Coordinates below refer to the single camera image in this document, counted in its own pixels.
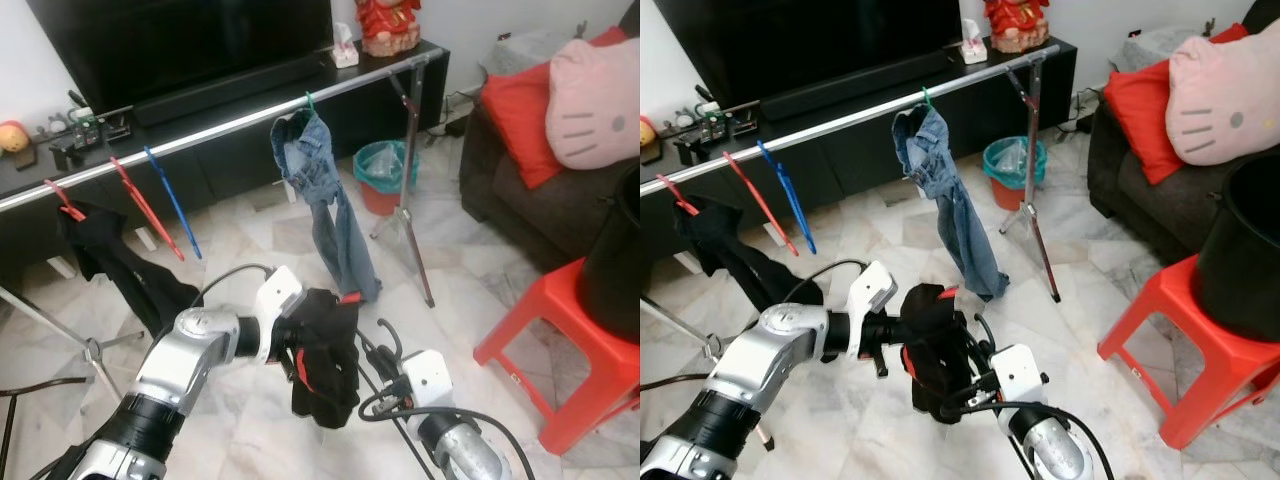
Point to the red plastic stool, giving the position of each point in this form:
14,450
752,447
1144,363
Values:
570,330
1180,320

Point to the grey sofa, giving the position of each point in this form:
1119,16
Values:
540,215
1150,210

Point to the black television cabinet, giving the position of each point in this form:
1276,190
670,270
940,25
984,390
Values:
1000,100
370,105

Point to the blue hanger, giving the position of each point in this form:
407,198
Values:
172,203
787,197

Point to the black t-shirt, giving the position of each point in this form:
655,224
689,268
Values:
745,260
130,270

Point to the blue jeans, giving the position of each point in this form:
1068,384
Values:
940,170
320,170

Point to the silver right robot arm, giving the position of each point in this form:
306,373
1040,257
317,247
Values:
465,450
1055,445

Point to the black television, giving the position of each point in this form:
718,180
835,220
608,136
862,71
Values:
180,45
810,42

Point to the black garment red stripe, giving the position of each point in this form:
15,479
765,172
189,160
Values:
935,355
330,360

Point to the light grey throw cloth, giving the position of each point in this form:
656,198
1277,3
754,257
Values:
1145,48
520,50

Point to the red waste bin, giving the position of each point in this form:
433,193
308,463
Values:
1010,197
380,202

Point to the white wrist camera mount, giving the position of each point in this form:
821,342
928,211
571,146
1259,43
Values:
278,300
872,295
430,378
1020,372

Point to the green desk gadget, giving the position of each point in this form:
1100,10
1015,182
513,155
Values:
90,122
715,117

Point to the small grey figure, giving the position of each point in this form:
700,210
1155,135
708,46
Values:
679,119
52,125

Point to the red hanger carrying shirt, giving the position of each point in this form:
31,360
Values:
682,205
68,210

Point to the red figurine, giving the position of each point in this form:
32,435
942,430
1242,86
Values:
388,28
1016,25

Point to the green plastic bin bag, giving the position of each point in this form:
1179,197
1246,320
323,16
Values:
385,165
1015,160

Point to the black soundbar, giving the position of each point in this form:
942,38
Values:
860,85
230,90

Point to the black laundry basket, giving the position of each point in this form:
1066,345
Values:
1245,260
615,270

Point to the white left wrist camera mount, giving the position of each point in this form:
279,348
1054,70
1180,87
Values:
872,295
278,300

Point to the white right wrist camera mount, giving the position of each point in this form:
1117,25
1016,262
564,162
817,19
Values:
430,378
1020,372

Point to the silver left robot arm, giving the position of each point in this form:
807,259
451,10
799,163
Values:
180,360
760,355

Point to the white tissue box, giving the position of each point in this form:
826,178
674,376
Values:
345,50
973,46

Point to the empty red hanger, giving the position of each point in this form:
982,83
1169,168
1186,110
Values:
145,205
760,200

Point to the silver metal clothes rack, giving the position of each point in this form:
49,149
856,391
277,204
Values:
230,124
850,118

